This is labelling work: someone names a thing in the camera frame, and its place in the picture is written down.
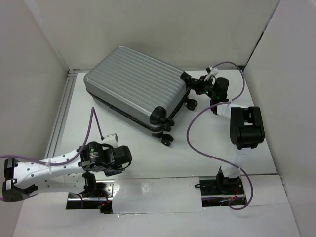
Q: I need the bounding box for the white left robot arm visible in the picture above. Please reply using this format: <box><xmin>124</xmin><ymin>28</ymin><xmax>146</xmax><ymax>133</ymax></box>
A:
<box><xmin>2</xmin><ymin>142</ymin><xmax>132</xmax><ymax>202</ymax></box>

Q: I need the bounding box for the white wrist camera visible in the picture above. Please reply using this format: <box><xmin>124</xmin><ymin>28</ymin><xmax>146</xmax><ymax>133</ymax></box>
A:
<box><xmin>102</xmin><ymin>133</ymin><xmax>118</xmax><ymax>146</ymax></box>
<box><xmin>204</xmin><ymin>66</ymin><xmax>219</xmax><ymax>81</ymax></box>

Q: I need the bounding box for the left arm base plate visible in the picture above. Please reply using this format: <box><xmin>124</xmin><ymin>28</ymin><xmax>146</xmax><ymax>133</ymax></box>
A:
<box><xmin>66</xmin><ymin>180</ymin><xmax>115</xmax><ymax>214</ymax></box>

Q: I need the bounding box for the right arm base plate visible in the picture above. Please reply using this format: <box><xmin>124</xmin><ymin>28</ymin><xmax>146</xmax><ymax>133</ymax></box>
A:
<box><xmin>194</xmin><ymin>179</ymin><xmax>247</xmax><ymax>207</ymax></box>

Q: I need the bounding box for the dark grey hardshell suitcase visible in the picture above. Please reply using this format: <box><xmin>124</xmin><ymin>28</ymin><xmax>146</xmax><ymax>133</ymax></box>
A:
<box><xmin>83</xmin><ymin>46</ymin><xmax>198</xmax><ymax>146</ymax></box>

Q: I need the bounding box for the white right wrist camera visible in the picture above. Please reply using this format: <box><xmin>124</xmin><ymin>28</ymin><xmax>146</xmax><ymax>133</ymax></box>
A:
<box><xmin>204</xmin><ymin>66</ymin><xmax>219</xmax><ymax>81</ymax></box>

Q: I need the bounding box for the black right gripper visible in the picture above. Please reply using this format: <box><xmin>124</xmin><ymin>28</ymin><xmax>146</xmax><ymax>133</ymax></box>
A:
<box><xmin>192</xmin><ymin>74</ymin><xmax>217</xmax><ymax>99</ymax></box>

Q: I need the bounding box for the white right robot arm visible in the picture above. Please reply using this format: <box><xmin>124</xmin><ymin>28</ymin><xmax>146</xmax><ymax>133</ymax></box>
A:
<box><xmin>192</xmin><ymin>75</ymin><xmax>265</xmax><ymax>194</ymax></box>

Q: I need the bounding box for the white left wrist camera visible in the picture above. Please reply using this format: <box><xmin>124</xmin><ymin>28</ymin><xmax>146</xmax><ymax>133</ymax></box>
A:
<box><xmin>102</xmin><ymin>133</ymin><xmax>118</xmax><ymax>146</ymax></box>

